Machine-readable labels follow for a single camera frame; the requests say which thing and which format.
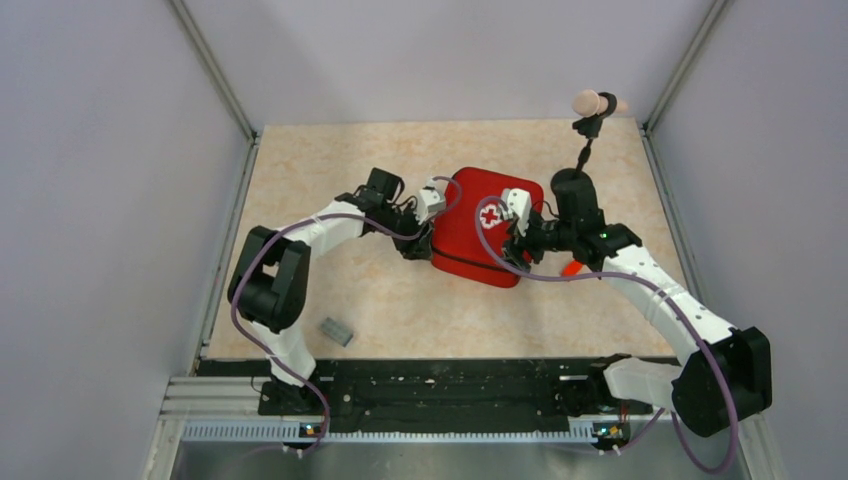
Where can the orange red block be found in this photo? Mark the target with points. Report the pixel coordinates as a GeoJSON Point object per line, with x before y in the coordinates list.
{"type": "Point", "coordinates": [573, 268]}

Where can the grey blue pill blister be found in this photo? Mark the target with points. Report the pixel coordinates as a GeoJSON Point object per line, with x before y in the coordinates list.
{"type": "Point", "coordinates": [337, 331]}

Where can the black microphone stand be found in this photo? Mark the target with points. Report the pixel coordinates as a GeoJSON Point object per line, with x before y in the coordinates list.
{"type": "Point", "coordinates": [593, 108]}

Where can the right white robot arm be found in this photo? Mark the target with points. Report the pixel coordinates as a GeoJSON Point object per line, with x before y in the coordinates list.
{"type": "Point", "coordinates": [723, 374]}

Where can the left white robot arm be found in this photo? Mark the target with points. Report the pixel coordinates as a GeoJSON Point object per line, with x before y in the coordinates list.
{"type": "Point", "coordinates": [268, 287]}

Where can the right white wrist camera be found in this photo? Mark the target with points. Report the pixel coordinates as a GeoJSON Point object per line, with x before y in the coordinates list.
{"type": "Point", "coordinates": [516, 205]}

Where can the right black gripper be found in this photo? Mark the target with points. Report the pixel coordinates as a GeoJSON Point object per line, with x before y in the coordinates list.
{"type": "Point", "coordinates": [513, 250]}

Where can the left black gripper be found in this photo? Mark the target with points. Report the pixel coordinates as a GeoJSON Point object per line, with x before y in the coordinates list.
{"type": "Point", "coordinates": [415, 249]}

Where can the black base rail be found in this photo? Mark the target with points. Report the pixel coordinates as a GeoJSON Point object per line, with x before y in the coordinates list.
{"type": "Point", "coordinates": [447, 396]}

